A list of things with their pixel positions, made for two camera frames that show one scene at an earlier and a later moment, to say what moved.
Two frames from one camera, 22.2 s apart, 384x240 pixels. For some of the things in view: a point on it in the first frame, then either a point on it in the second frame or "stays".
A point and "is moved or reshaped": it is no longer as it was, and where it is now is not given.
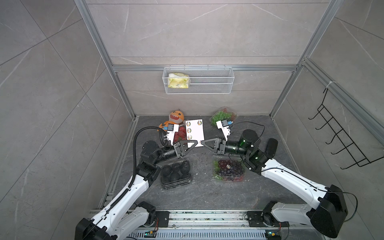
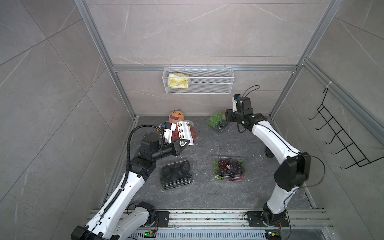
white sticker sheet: x=194 y=131 is moved or reshaped
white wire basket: x=204 y=80 stays
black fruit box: x=175 y=174 stays
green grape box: x=224 y=113 stays
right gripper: x=220 y=145 → x=228 y=114
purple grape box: x=228 y=170 stays
